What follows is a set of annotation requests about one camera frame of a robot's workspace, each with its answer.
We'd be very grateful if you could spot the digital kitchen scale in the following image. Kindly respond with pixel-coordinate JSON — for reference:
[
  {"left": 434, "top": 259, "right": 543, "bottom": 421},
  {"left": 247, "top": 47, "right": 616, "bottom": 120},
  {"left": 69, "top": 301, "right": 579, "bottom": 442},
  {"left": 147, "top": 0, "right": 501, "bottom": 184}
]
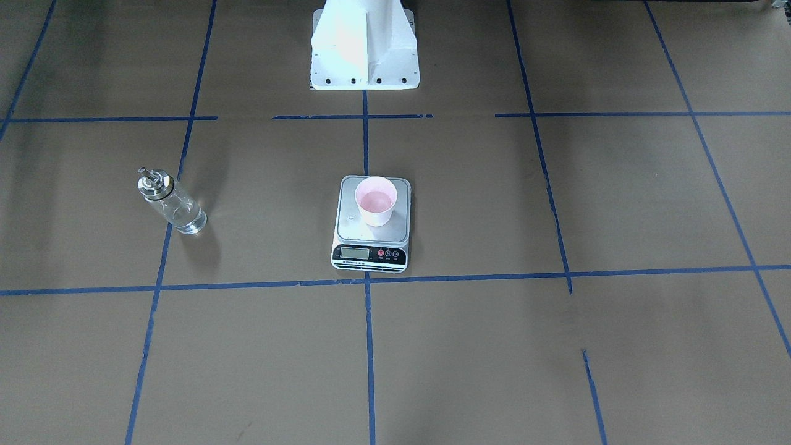
[{"left": 331, "top": 175, "right": 412, "bottom": 273}]

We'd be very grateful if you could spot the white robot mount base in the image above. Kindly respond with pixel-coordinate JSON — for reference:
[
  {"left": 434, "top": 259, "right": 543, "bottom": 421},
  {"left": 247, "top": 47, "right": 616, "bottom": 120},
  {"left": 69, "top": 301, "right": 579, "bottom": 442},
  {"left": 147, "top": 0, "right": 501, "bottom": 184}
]
[{"left": 309, "top": 1, "right": 421, "bottom": 91}]

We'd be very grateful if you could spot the pink cup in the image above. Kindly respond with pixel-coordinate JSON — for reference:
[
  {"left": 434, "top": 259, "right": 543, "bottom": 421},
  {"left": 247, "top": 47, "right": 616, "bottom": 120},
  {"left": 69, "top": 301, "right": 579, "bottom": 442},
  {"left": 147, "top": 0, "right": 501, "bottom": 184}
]
[{"left": 354, "top": 176, "right": 398, "bottom": 226}]

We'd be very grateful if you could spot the clear glass sauce bottle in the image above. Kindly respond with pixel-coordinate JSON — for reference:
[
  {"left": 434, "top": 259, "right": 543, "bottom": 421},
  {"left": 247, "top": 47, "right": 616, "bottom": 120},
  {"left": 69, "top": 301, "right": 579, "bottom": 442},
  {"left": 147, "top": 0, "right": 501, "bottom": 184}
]
[{"left": 137, "top": 167, "right": 208, "bottom": 235}]

